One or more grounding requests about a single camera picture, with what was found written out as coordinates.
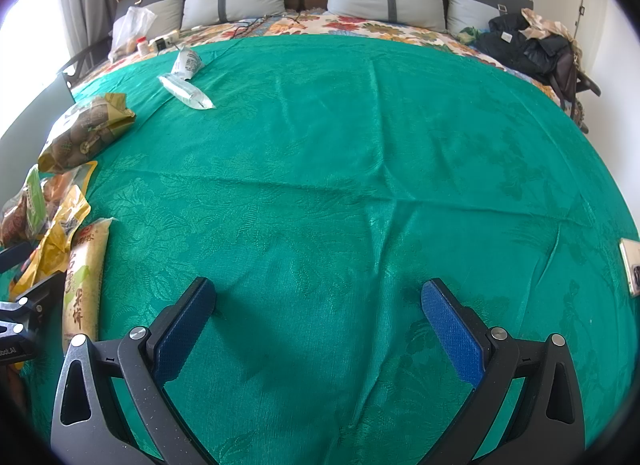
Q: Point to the green patterned blanket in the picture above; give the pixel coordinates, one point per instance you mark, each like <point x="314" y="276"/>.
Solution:
<point x="325" y="170"/>

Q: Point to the short white printed packet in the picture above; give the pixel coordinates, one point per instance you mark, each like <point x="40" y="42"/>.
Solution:
<point x="186" y="62"/>

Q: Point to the orange snack bag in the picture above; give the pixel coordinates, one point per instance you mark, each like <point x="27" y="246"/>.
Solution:
<point x="67" y="181"/>

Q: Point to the clear green-label snack bag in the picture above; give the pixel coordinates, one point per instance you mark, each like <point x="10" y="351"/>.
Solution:
<point x="17" y="215"/>

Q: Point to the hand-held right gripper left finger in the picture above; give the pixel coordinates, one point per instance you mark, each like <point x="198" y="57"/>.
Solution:
<point x="185" y="325"/>

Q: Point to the yellow snack bag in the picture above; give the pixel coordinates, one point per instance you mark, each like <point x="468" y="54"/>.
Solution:
<point x="55" y="240"/>

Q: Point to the long white snack packet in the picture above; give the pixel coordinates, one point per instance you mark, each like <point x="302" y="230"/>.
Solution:
<point x="185" y="91"/>

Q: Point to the olive green snack bag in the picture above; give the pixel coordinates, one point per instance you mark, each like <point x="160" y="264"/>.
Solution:
<point x="80" y="130"/>

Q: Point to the pale yellow rice cracker pack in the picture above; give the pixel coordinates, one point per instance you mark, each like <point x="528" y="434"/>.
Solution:
<point x="85" y="270"/>

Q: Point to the floral bed sheet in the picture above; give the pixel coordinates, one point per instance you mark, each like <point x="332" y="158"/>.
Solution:
<point x="350" y="22"/>

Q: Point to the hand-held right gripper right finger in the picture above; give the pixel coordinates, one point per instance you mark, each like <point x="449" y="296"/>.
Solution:
<point x="450" y="335"/>

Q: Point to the clear plastic bag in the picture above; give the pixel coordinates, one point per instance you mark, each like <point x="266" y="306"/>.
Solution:
<point x="131" y="25"/>

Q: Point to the brown handbag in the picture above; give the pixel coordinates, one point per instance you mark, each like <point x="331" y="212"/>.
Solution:
<point x="567" y="75"/>

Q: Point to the gold smartphone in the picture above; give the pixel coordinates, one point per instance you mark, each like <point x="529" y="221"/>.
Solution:
<point x="631" y="265"/>

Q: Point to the small white device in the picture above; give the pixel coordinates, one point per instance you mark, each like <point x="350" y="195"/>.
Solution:
<point x="159" y="43"/>

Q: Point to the red-capped small bottle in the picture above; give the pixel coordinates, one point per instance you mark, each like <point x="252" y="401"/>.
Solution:
<point x="142" y="46"/>

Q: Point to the beige crumpled cloth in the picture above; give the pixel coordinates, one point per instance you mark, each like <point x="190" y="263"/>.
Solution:
<point x="545" y="25"/>

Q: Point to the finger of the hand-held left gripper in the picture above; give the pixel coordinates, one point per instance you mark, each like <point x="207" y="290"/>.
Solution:
<point x="15" y="253"/>
<point x="40" y="292"/>

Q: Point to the small green cloth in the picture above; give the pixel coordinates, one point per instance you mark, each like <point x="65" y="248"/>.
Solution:
<point x="470" y="35"/>

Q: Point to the dark chair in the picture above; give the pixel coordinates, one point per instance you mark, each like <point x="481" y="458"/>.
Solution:
<point x="82" y="57"/>

